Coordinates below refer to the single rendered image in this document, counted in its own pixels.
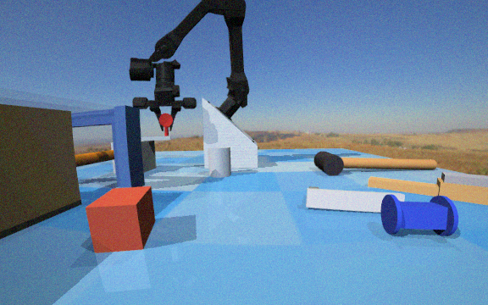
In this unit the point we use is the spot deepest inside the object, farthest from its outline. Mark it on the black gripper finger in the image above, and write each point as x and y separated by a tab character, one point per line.
173	113
157	111

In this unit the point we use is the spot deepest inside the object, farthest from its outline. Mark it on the grey cylinder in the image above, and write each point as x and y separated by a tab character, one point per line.
219	162

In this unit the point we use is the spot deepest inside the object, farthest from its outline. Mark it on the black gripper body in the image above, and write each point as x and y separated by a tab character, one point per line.
143	102

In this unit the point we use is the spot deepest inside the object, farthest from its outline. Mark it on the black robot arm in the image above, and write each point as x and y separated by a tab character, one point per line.
234	14

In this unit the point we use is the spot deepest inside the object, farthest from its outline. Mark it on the black-headed mallet with wooden handle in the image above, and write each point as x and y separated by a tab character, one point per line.
333	165

